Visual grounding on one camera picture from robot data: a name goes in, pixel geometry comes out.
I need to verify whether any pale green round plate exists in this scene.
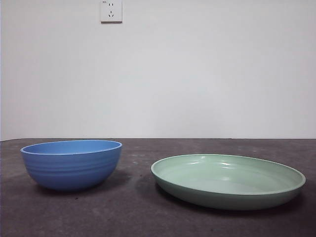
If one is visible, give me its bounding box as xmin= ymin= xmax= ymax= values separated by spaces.
xmin=151 ymin=153 xmax=306 ymax=211

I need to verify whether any blue ribbed bowl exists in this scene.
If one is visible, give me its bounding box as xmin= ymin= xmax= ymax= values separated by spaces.
xmin=20 ymin=139 xmax=123 ymax=191

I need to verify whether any white wall socket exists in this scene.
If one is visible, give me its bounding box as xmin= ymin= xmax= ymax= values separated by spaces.
xmin=100 ymin=0 xmax=123 ymax=24

